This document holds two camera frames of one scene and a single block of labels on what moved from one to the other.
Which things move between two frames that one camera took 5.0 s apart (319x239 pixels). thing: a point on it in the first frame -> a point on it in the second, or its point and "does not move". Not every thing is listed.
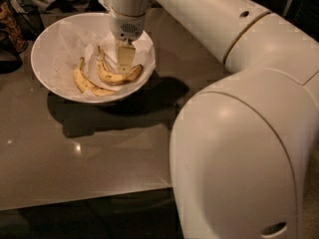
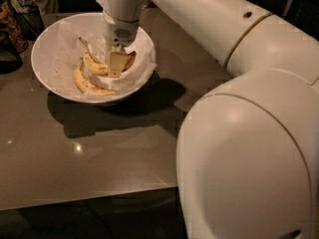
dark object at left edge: (10, 59) does not move
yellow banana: (116, 79) -> (103, 69)
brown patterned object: (9, 22) does not move
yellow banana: (86, 85) does not move
